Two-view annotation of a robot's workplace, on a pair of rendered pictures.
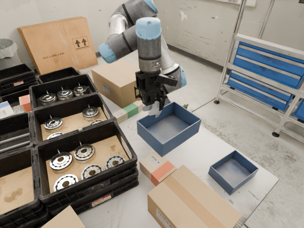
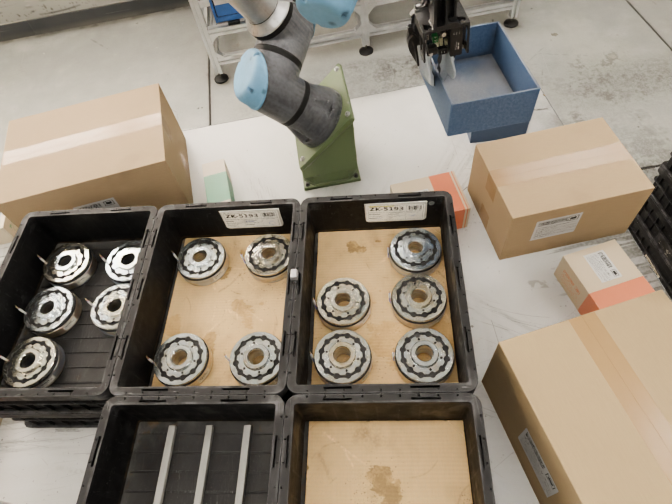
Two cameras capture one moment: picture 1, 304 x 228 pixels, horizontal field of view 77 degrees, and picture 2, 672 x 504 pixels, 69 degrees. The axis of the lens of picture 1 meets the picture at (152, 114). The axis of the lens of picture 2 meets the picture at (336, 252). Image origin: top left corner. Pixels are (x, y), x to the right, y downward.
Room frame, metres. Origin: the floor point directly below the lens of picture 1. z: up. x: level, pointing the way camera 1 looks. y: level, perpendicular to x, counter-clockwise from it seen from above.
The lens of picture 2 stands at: (0.33, 0.68, 1.68)
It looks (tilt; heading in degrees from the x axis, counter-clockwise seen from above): 56 degrees down; 309
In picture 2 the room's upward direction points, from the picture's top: 11 degrees counter-clockwise
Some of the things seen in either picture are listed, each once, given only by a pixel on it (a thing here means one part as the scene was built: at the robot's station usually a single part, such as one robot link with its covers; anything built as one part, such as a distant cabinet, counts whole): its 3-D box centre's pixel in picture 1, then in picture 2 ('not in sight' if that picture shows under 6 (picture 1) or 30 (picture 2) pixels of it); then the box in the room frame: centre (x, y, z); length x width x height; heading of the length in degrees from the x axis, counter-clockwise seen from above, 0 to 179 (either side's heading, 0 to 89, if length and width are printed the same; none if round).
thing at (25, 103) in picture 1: (33, 102); not in sight; (1.20, 0.93, 0.74); 0.16 x 0.12 x 0.07; 123
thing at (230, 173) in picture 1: (232, 171); (491, 105); (0.58, -0.43, 0.74); 0.20 x 0.15 x 0.07; 123
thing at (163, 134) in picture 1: (168, 126); (473, 76); (0.54, -0.07, 1.10); 0.20 x 0.15 x 0.07; 129
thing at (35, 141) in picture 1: (72, 116); (215, 289); (0.81, 0.45, 0.92); 0.40 x 0.30 x 0.02; 119
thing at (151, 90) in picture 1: (149, 85); (439, 10); (0.59, 0.01, 1.26); 0.09 x 0.08 x 0.12; 127
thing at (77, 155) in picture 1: (84, 151); (343, 301); (0.61, 0.34, 0.86); 0.10 x 0.10 x 0.01
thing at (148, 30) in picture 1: (149, 38); not in sight; (0.60, 0.01, 1.41); 0.09 x 0.08 x 0.11; 5
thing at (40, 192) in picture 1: (85, 153); (377, 284); (0.55, 0.30, 0.92); 0.40 x 0.30 x 0.02; 119
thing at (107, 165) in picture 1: (115, 163); (415, 248); (0.54, 0.17, 0.86); 0.10 x 0.10 x 0.01
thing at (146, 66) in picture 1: (150, 63); not in sight; (0.59, 0.00, 1.34); 0.08 x 0.08 x 0.05
